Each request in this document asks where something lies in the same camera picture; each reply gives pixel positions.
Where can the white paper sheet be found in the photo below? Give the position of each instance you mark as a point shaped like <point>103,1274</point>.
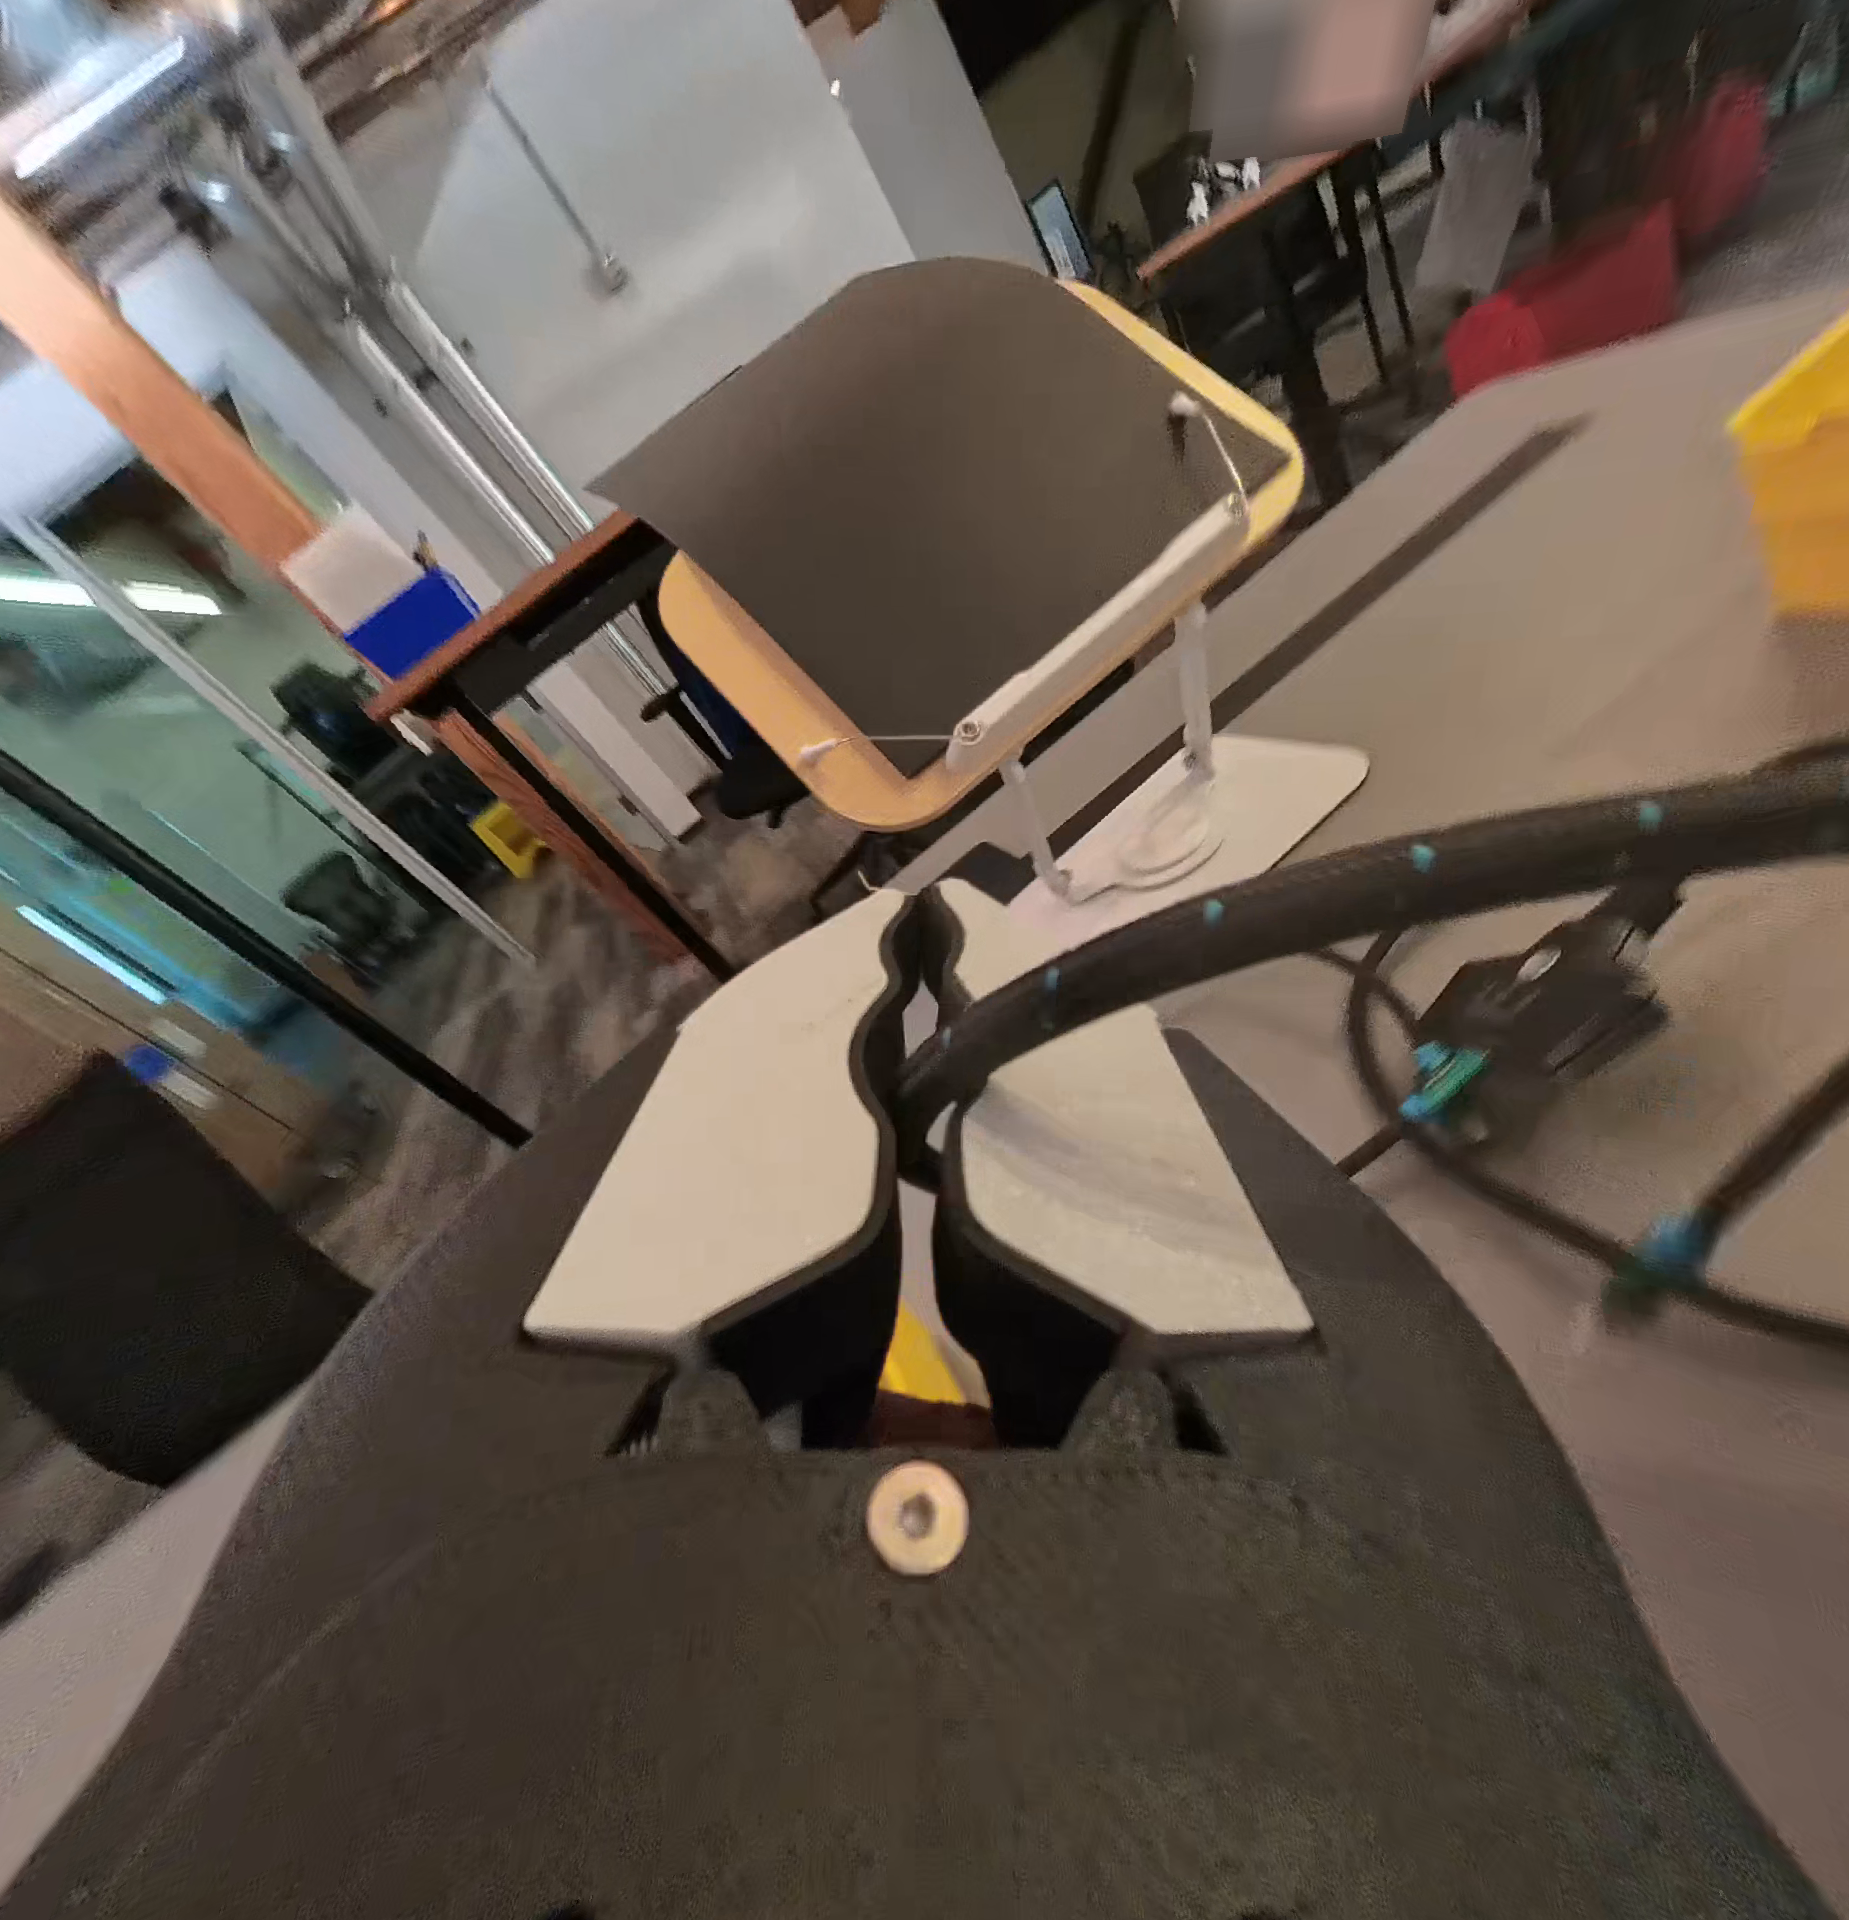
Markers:
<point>1470,203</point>

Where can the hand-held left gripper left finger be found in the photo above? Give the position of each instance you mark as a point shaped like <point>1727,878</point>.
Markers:
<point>714,1186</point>

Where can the blue storage bin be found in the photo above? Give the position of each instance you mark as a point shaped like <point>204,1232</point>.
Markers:
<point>414,623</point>

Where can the small yellow bin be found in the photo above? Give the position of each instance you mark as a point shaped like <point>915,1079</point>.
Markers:
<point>506,839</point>

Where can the white tablet stand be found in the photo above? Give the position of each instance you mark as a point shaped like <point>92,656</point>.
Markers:
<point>939,495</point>

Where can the wooden ceiling beam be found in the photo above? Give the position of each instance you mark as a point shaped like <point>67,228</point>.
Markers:
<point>114,346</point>

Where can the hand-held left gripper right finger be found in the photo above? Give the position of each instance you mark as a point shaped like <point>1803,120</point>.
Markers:
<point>1134,1201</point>

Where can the black Fosmon HDMI switch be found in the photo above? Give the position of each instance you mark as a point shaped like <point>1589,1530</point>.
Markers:
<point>1554,998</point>

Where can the white foam block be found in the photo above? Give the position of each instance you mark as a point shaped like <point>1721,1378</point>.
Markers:
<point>339,563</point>

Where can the cardboard box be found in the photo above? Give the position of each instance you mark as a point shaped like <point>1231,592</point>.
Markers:
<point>54,1079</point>

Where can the silver ventilation ducts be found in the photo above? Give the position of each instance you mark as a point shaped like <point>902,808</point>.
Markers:
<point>114,91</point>

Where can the black mesh office chair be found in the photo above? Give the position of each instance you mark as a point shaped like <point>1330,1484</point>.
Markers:
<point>339,908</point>

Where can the red bin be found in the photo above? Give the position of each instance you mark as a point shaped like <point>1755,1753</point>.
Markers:
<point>1569,299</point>
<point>1720,157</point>

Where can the wood-edged black-leg table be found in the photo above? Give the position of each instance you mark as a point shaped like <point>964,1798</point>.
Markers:
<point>532,600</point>

